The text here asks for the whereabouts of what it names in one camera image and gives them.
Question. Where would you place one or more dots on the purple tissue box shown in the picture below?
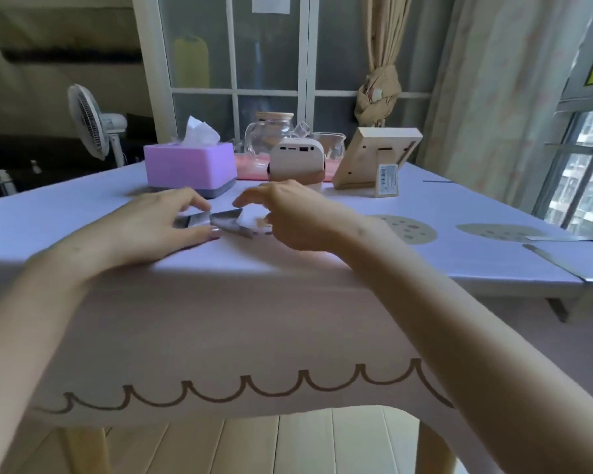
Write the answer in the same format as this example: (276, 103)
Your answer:
(188, 165)

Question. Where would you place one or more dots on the white slatted chair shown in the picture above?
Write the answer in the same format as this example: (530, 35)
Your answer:
(301, 441)

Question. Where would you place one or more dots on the white framed glass door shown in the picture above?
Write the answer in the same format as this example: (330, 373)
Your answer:
(272, 69)

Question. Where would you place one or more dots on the silver foil packet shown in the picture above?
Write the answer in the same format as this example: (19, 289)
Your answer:
(222, 221)

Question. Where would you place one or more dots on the pink tray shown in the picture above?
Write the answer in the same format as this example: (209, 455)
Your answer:
(249, 167)

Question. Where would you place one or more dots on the white standing fan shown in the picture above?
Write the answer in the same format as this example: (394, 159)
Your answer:
(91, 123)

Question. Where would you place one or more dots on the person's left hand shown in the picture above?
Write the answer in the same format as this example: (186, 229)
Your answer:
(138, 227)

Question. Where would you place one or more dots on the sheer patterned curtain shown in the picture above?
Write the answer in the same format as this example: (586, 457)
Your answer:
(499, 83)

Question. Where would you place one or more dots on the person's right forearm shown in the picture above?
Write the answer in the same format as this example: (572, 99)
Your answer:
(474, 340)

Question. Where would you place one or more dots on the wooden photo frame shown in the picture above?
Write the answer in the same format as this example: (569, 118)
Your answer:
(370, 152)

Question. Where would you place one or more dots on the glass teapot with wooden lid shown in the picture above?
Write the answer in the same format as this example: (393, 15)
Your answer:
(264, 135)

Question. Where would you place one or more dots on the white tissue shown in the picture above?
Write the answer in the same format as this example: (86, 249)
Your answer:
(200, 130)

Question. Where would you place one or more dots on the white paper sheet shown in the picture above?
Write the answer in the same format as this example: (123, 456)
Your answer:
(271, 2)

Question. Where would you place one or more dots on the table leg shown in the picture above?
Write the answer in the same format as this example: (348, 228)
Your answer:
(557, 309)

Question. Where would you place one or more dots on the person's right hand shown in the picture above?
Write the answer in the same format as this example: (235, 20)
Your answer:
(311, 217)

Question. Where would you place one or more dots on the person's left thumb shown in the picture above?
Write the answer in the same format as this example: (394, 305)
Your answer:
(197, 235)

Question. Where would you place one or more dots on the person's right thumb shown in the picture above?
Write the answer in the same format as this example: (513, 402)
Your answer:
(272, 227)

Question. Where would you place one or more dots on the tied beige curtain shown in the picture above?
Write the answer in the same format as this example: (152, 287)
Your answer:
(383, 69)

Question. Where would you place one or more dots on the small glass cup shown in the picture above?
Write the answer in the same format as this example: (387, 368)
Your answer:
(301, 129)

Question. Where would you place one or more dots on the yellow bottle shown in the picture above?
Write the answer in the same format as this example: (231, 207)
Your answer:
(191, 61)

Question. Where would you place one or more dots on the lavender tablecloth with scallop print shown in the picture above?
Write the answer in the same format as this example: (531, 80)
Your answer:
(276, 315)

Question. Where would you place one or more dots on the white wipe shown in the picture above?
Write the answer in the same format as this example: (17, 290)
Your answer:
(251, 218)

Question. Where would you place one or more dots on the white label card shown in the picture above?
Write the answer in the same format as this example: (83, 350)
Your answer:
(387, 180)

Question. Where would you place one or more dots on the glass pitcher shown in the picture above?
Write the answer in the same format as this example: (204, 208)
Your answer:
(332, 144)

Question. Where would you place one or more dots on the small white projector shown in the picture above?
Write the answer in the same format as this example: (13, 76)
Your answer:
(296, 160)

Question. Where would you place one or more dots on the person's left forearm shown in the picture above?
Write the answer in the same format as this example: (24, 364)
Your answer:
(34, 310)

